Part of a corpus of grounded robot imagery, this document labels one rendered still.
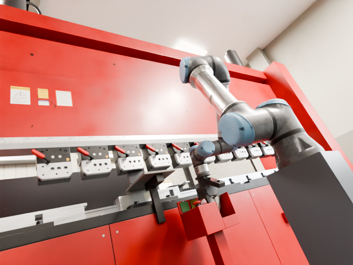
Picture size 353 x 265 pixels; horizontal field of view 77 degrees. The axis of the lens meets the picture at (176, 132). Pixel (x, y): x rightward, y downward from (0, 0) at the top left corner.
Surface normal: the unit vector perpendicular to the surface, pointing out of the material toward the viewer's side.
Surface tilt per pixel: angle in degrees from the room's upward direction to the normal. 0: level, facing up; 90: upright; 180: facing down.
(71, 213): 90
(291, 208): 90
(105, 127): 90
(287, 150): 72
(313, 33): 90
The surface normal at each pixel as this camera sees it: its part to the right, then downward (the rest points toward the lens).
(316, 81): -0.76, -0.04
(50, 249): 0.50, -0.51
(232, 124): -0.88, 0.26
